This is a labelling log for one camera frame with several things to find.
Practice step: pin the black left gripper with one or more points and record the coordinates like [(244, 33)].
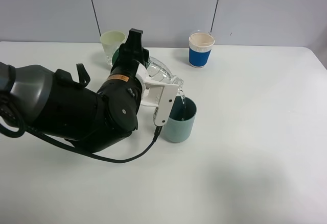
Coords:
[(131, 56)]

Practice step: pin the clear plastic water bottle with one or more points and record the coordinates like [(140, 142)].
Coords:
[(156, 70)]

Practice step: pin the teal plastic cup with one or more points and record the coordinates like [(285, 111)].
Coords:
[(180, 121)]

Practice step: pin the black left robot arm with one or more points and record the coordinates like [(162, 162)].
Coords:
[(52, 103)]

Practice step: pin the pale green plastic cup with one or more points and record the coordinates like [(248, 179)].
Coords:
[(111, 41)]

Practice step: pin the blue paper cup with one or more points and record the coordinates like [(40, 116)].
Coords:
[(200, 46)]

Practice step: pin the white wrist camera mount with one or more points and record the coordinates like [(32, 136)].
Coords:
[(156, 94)]

